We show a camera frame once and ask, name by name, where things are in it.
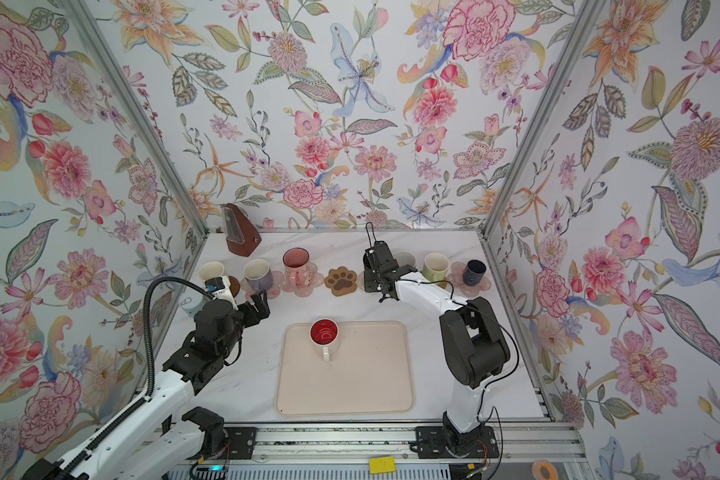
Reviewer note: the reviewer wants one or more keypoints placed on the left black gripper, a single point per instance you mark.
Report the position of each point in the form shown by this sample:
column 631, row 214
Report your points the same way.
column 262, row 309

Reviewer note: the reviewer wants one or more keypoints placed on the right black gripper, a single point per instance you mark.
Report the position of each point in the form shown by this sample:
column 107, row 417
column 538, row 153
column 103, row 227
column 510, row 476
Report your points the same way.
column 369, row 286

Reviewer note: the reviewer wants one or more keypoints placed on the brown round cork coaster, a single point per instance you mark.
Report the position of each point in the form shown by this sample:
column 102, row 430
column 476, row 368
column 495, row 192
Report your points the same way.
column 234, row 285

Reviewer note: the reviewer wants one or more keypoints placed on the purple mug white inside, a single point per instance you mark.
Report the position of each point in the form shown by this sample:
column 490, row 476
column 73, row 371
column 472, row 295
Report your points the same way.
column 258, row 276

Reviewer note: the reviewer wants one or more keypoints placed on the light green mug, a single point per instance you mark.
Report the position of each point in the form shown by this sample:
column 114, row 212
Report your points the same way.
column 436, row 267

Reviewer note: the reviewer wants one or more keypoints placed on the cream mug pink handle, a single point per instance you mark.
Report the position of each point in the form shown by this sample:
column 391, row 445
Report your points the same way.
column 211, row 270

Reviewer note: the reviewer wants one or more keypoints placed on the red mug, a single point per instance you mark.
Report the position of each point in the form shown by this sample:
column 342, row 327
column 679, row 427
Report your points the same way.
column 324, row 335

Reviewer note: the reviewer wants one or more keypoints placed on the small dark navy mug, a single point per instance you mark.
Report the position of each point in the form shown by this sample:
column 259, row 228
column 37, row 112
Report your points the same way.
column 473, row 272

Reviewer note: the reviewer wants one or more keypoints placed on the blue mug white inside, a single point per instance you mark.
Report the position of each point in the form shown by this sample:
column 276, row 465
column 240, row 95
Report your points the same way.
column 406, row 259

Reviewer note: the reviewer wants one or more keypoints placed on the pink flower coaster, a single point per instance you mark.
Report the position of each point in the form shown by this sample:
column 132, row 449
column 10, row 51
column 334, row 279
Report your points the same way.
column 317, row 280
column 455, row 277
column 274, row 292

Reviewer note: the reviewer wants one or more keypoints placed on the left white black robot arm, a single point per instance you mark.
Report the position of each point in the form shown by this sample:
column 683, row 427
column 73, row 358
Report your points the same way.
column 140, row 442

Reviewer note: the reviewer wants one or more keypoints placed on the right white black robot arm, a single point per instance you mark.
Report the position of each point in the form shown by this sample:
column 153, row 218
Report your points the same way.
column 474, row 344

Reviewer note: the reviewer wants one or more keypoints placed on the brown paw print coaster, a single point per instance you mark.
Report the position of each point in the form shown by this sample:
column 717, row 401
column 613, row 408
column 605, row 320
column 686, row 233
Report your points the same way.
column 341, row 281

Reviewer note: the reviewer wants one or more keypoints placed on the small tin can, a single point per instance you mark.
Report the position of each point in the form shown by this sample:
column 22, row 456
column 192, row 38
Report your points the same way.
column 192, row 302

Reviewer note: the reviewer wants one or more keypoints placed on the brown wooden metronome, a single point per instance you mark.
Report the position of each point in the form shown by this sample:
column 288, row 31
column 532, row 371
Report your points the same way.
column 242, row 237

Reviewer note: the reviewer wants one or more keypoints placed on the beige serving tray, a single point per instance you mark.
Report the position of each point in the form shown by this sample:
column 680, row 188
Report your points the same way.
column 365, row 371

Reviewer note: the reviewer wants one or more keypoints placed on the yellow sticky label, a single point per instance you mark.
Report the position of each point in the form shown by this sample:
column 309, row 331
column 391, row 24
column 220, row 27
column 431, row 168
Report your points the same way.
column 382, row 465

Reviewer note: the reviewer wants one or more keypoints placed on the tape roll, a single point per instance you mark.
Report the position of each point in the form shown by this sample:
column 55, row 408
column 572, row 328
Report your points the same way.
column 544, row 470

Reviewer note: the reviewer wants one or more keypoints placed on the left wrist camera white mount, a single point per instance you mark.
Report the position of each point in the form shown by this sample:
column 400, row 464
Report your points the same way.
column 221, row 289

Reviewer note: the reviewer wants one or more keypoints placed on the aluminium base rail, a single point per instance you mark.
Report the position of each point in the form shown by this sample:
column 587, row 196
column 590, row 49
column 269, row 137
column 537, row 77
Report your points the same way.
column 342, row 450

